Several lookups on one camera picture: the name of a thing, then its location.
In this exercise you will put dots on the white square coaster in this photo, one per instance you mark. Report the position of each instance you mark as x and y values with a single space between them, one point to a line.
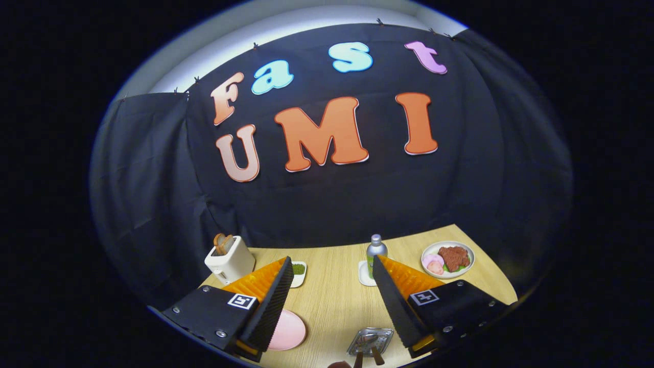
364 278

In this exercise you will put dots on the pink plate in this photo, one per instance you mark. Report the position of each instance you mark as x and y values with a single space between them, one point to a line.
288 329

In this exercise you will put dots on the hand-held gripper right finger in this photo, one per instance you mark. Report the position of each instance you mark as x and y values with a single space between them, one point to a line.
393 306

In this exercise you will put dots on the red-brown meat pieces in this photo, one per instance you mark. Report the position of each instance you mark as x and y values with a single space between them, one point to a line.
453 258

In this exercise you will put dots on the white toaster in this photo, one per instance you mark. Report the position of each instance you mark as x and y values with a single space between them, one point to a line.
232 266

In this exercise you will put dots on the white divided dish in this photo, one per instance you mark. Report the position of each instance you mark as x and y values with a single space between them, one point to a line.
299 280

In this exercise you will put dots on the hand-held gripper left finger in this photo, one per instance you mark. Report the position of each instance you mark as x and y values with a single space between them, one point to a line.
273 306

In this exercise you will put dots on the white round food plate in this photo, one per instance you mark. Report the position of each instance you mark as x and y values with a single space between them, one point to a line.
466 268

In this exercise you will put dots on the pile of green beans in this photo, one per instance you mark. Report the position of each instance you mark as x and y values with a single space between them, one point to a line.
298 269

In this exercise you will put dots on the pink onion slices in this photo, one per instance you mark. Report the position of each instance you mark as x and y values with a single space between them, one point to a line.
433 265

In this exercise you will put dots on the toast bread slice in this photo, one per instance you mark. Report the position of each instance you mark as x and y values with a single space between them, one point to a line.
229 243
219 244

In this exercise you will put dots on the green soda bottle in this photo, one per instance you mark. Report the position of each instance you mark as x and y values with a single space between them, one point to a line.
376 248

